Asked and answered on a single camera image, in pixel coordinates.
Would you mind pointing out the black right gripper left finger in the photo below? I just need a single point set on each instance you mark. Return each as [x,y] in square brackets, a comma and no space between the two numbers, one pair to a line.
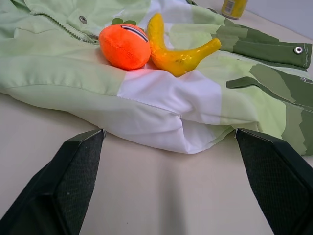
[61,186]

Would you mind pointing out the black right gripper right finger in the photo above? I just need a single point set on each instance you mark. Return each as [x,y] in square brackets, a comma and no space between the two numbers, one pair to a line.
[274,181]

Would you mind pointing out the light green zip jacket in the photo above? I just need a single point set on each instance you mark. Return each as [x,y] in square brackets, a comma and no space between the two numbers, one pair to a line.
[61,73]

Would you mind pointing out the orange plush toy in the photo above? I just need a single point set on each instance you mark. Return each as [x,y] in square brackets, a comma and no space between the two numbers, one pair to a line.
[122,47]

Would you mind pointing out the yellow toy banana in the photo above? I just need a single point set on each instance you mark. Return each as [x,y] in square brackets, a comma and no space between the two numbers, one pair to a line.
[176,57]

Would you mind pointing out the yellow drink can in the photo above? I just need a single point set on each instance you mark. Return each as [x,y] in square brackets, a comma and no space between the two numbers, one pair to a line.
[233,7]

